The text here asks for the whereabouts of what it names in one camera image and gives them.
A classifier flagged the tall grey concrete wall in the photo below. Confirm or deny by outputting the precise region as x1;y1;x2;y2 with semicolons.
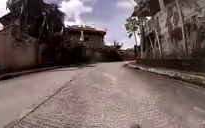
139;0;205;62

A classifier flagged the tan boundary wall with gate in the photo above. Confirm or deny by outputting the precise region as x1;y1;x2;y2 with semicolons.
0;32;48;77

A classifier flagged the grey concrete road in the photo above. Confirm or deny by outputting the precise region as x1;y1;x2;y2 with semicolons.
0;60;205;128

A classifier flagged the dark green hedge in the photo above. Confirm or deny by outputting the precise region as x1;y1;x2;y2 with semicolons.
98;45;136;63

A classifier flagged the building with red roof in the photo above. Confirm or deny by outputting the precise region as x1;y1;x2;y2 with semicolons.
60;25;108;63

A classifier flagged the group of dark trees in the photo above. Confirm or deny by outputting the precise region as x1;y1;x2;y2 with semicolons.
4;0;68;65

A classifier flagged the low dark wall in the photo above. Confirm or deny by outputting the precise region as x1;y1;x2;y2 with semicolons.
137;57;205;75

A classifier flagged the raised concrete kerb with pavement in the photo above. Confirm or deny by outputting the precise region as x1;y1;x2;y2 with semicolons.
126;61;205;92

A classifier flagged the tree with green leaves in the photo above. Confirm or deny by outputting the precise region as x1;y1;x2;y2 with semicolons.
124;15;143;62

